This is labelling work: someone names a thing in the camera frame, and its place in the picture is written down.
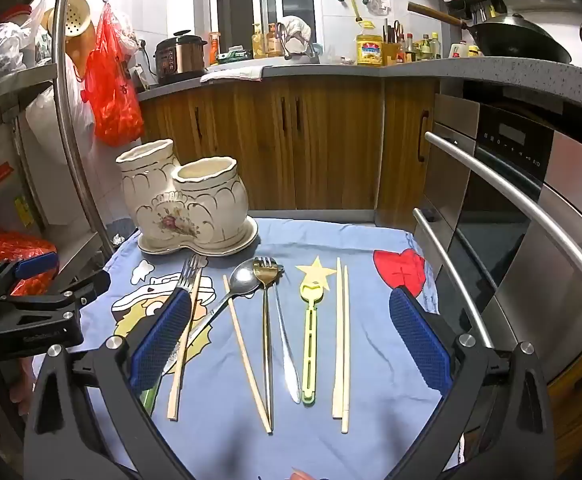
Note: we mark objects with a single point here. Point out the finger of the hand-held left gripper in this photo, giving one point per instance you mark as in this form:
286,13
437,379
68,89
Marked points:
36,263
88,286

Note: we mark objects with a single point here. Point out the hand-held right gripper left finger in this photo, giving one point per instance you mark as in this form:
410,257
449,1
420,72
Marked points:
161,340

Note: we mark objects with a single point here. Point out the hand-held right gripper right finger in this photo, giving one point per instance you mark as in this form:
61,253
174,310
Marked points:
421,345

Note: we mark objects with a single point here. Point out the wooden chopstick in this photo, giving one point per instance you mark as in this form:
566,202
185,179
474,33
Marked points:
338,340
345,360
246,355
185,350

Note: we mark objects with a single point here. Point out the green plastic utensil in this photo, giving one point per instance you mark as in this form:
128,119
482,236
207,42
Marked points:
150,399

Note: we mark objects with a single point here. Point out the silver fork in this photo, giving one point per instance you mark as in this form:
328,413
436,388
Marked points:
189,272

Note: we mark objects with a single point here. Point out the silver spoon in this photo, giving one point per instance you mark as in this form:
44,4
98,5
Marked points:
243,277

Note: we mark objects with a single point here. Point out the gold fork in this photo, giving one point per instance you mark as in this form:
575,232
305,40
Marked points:
267,340

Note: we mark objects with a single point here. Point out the yellow-green star utensil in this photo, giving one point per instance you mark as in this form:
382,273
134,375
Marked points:
310,340

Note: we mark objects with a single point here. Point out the cream ceramic utensil holder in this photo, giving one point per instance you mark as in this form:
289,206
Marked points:
206,200

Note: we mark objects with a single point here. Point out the person's left hand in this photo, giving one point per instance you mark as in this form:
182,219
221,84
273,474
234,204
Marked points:
21,392

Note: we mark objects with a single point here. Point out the large red plastic bag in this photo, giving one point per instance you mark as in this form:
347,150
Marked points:
11,247

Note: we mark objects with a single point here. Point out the blue cartoon printed blanket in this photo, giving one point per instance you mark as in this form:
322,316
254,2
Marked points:
381,240

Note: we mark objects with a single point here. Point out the stainless steel shelf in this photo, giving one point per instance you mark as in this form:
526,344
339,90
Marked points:
1,90

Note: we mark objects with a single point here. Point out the curved chrome tube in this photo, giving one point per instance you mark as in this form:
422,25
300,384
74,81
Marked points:
61,85

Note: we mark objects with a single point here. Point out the hanging red plastic bag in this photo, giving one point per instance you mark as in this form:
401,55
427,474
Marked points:
113,100

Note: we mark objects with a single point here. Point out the built-in stainless oven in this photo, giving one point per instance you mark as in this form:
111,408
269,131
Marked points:
561,200

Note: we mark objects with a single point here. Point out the wooden kitchen cabinets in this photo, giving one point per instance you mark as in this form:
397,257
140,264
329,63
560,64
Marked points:
271,150

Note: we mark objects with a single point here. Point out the electric pressure cooker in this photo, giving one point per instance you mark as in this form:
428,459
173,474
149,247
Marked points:
178,57

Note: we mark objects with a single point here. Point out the yellow colander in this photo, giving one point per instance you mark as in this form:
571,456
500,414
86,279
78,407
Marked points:
73,17

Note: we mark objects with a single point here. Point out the white towel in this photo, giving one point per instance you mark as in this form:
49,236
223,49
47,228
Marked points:
231,74

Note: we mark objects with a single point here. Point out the green sponge tray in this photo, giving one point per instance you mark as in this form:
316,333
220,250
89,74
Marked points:
233,55

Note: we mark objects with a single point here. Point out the grey kitchen countertop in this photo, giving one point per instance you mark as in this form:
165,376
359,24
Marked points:
421,67

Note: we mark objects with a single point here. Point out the row of condiment bottles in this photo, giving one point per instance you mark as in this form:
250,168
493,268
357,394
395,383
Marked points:
431,50

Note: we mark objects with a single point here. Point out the wooden knife block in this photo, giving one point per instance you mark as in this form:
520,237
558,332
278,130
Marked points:
392,50

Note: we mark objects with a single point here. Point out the yellow dish soap bottle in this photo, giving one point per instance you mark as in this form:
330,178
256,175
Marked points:
258,42

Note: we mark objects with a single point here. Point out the yellow food jar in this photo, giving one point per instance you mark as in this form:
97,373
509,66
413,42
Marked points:
369,51

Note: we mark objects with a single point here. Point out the orange dish soap bottle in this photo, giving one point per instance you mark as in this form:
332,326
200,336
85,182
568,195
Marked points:
273,42

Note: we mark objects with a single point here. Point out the faucet with cloth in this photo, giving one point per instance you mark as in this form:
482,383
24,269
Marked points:
296,35

